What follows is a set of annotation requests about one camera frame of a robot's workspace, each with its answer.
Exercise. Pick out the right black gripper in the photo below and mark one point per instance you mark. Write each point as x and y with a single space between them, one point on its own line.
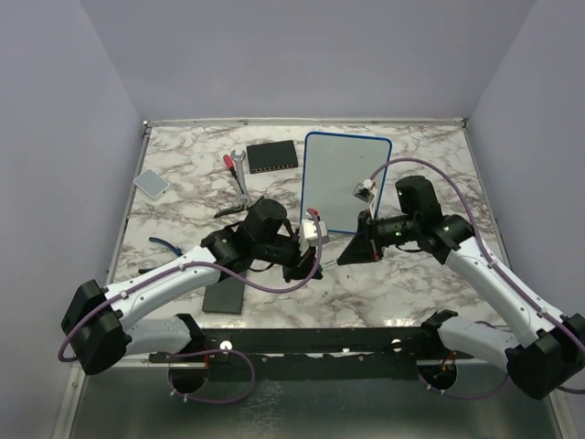
363 248

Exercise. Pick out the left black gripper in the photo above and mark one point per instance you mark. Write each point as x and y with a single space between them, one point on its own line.
301 267

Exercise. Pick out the blue framed whiteboard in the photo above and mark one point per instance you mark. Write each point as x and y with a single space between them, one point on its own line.
333 165

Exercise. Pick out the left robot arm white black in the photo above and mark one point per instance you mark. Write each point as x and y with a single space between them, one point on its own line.
104 324

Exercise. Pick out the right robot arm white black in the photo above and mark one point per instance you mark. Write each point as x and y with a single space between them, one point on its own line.
540 350

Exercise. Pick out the black rectangular box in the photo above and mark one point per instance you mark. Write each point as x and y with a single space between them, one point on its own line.
224 298

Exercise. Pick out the silver wrench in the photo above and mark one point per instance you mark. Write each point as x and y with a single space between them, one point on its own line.
238 160

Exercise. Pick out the white square device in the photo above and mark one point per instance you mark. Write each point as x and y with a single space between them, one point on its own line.
151 184

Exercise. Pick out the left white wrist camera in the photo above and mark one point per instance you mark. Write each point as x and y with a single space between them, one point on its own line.
311 233

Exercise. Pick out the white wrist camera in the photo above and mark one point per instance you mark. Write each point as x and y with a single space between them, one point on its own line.
311 233
366 191

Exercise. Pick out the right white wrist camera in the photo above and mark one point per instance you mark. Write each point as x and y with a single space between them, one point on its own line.
366 191

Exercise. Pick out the black handled pliers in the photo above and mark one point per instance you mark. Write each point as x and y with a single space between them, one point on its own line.
242 205

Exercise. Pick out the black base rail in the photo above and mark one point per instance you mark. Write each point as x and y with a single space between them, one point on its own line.
296 354

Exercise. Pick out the black network switch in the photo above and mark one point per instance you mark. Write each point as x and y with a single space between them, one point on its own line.
271 156

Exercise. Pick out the blue handled cutters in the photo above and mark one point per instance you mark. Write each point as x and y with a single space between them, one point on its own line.
172 248

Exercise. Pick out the red handled screwdriver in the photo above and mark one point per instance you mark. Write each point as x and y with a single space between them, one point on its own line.
229 164

